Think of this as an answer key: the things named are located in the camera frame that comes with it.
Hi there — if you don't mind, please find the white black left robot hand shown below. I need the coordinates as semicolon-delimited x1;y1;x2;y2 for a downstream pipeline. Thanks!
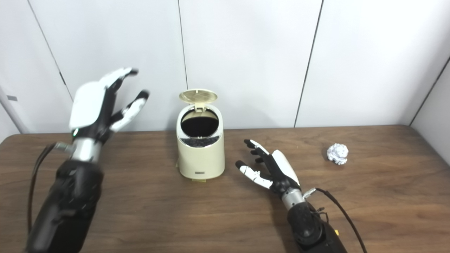
69;67;150;143

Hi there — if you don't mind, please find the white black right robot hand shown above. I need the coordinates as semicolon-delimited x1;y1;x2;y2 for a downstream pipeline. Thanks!
236;139;301;196

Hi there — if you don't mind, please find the white paper ball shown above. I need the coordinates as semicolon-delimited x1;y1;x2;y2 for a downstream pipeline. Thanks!
327;143;349;165

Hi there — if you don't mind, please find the cream-colored bin body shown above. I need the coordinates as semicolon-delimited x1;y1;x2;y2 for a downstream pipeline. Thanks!
176;104;225;180

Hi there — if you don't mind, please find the cream round bin lid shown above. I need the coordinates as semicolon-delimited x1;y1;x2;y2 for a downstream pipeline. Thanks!
179;89;218;112

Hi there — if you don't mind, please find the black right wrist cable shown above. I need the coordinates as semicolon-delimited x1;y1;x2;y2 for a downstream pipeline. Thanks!
303;188;368;253

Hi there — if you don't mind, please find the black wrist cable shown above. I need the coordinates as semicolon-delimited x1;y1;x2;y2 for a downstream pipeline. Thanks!
27;142;75;236
303;188;368;253

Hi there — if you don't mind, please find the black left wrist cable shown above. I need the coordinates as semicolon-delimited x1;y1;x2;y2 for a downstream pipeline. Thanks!
27;142;75;236

